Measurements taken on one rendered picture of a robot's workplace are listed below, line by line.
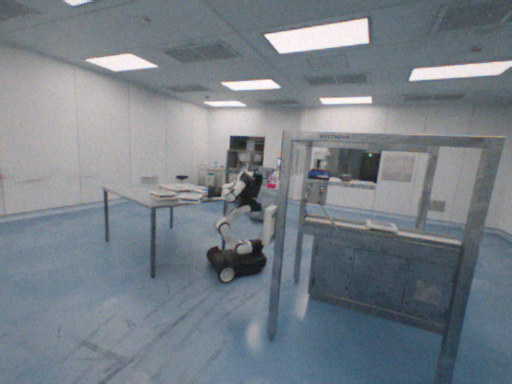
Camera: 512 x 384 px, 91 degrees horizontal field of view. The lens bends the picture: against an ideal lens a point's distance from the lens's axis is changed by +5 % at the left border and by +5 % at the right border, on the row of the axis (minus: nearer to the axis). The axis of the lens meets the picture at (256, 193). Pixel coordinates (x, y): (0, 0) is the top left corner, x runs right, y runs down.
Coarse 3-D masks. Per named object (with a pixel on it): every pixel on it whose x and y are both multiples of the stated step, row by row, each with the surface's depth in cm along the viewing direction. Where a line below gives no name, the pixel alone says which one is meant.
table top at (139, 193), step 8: (136, 184) 389; (144, 184) 394; (152, 184) 400; (112, 192) 326; (120, 192) 319; (128, 192) 322; (136, 192) 326; (144, 192) 330; (136, 200) 280; (144, 200) 282; (152, 200) 285; (160, 200) 286; (168, 200) 291; (176, 200) 294; (208, 200) 310; (216, 200) 320; (152, 208) 257
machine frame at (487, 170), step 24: (288, 144) 168; (312, 144) 256; (336, 144) 248; (360, 144) 240; (384, 144) 233; (408, 144) 144; (432, 144) 140; (456, 144) 136; (480, 144) 132; (288, 168) 170; (432, 168) 222; (480, 168) 136; (480, 192) 135; (480, 216) 136; (480, 240) 138; (456, 288) 145; (456, 312) 146; (456, 336) 148
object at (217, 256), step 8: (256, 240) 310; (216, 248) 309; (256, 248) 306; (216, 256) 294; (224, 256) 295; (232, 256) 302; (240, 256) 304; (248, 256) 305; (256, 256) 305; (264, 256) 308; (216, 264) 283; (224, 264) 275; (232, 264) 280; (240, 264) 283; (248, 264) 288; (256, 264) 295; (264, 264) 305; (240, 272) 285; (248, 272) 290
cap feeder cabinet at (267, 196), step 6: (264, 186) 521; (276, 186) 535; (264, 192) 507; (270, 192) 501; (276, 192) 495; (258, 198) 514; (264, 198) 508; (270, 198) 502; (276, 198) 497; (264, 204) 509; (270, 204) 504; (276, 204) 499; (252, 216) 526; (258, 216) 519
